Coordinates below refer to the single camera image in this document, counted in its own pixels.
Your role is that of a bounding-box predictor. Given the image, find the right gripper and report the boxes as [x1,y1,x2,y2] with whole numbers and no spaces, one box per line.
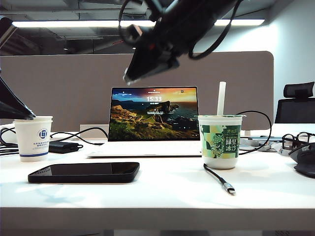
[123,12,197,86]

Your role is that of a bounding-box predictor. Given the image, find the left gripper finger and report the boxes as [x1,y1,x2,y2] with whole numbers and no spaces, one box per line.
[0,76,32,114]
[0,103,37,121]

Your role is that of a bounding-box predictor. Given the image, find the black smartphone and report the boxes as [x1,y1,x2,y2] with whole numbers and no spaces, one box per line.
[28,162,140,184]

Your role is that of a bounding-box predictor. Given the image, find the black charger cable silver plug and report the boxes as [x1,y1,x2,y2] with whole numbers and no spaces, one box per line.
[203,110,273,196]

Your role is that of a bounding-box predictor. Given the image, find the grey-brown desk partition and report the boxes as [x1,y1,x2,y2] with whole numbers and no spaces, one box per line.
[0,51,275,131]

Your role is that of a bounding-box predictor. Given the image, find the plain white paper cup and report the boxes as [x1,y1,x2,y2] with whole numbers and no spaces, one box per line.
[13,116,54,122]

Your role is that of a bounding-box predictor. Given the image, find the white paper cup blue logo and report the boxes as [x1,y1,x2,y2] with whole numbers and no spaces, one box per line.
[14,119,53,163]

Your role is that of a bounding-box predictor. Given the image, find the white laptop landscape wallpaper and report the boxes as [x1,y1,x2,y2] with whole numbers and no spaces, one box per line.
[86,86,203,158]

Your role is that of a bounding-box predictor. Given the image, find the black power adapter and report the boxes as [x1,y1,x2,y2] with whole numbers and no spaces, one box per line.
[48,141,84,154]

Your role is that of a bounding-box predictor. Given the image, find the white drinking straw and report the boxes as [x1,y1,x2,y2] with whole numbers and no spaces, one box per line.
[216,81,226,116]

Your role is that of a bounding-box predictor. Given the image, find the long ceiling light strip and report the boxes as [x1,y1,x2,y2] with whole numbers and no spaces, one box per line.
[11,19,266,28]

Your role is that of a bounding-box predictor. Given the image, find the green printed drink cup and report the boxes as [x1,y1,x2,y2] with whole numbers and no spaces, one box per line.
[197,114,247,170]

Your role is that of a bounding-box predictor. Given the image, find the blue-grey usb hub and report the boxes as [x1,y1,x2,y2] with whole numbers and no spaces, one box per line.
[259,135,283,142]

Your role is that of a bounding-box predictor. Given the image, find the black mesh office chair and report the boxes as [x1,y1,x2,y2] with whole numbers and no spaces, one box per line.
[274,82,315,124]

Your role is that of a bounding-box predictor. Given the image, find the black computer mouse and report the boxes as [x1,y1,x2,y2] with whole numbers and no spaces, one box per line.
[287,142,315,178]

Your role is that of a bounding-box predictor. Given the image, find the thin black cable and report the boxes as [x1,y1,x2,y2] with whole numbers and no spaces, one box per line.
[0,127,17,146]
[0,144,20,156]

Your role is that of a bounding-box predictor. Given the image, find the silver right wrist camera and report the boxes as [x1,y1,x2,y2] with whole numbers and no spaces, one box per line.
[126,24,144,44]

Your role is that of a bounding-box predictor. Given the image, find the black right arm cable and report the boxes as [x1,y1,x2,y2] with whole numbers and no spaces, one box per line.
[118,0,244,60]

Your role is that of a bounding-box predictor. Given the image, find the black adapter cable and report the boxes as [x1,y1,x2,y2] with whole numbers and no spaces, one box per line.
[50,127,109,146]

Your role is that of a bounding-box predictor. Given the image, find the grey lanyard strap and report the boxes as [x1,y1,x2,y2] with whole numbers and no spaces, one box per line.
[255,141,290,156]

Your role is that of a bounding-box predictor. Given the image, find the black frame eyeglasses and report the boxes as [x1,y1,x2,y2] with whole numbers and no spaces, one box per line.
[282,132,315,155]

